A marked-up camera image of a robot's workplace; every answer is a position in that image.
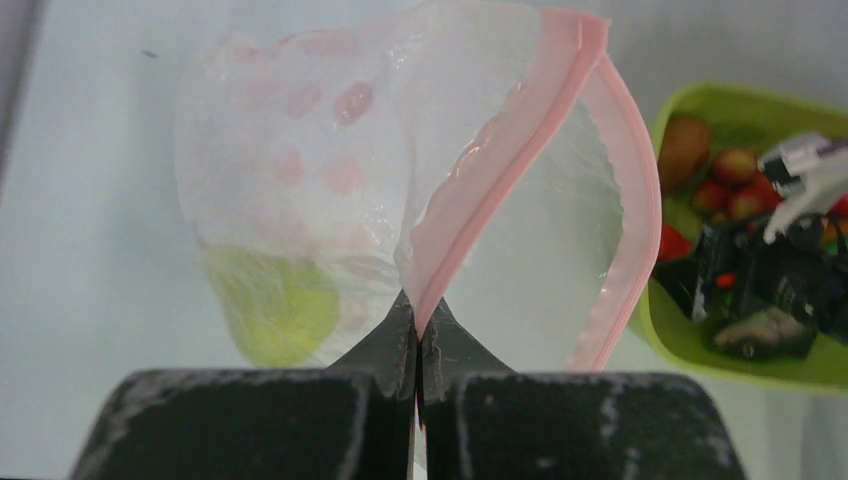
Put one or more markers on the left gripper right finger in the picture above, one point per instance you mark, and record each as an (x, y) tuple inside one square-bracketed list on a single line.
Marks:
[(483, 420)]

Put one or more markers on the clear zip top bag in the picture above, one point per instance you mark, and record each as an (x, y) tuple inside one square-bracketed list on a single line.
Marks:
[(486, 155)]

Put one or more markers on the green pear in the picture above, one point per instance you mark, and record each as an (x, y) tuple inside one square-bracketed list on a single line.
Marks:
[(279, 312)]

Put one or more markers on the brown kiwi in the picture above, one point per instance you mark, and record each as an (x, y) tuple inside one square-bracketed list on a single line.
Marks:
[(685, 147)]

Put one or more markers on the grey toy fish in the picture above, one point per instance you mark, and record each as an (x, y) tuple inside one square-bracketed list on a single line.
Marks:
[(767, 335)]

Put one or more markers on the green plastic bin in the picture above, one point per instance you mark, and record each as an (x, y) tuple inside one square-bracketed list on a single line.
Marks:
[(741, 116)]

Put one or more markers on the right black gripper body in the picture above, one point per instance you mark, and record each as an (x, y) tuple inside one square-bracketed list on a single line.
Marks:
[(801, 273)]

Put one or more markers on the red chili pepper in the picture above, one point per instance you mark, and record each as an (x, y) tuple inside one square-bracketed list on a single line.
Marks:
[(673, 245)]

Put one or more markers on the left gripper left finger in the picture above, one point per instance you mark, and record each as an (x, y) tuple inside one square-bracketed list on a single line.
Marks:
[(350, 420)]

